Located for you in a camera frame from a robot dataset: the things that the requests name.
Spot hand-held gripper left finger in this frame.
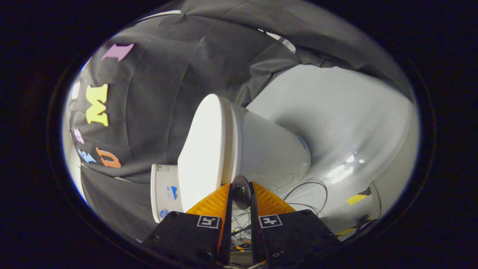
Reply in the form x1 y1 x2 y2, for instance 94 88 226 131
142 182 234 268

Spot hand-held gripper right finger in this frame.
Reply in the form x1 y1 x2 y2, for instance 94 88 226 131
249 182 341 266

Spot white toilet tank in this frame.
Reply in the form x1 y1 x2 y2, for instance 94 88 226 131
150 164 184 224

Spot yellow floor tape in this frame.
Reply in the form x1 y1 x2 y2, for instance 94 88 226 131
347 193 369 205

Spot black backdrop cloth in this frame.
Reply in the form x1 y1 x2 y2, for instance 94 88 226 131
69 0 412 240

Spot thin black cables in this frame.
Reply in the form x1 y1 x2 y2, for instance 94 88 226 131
231 181 329 241

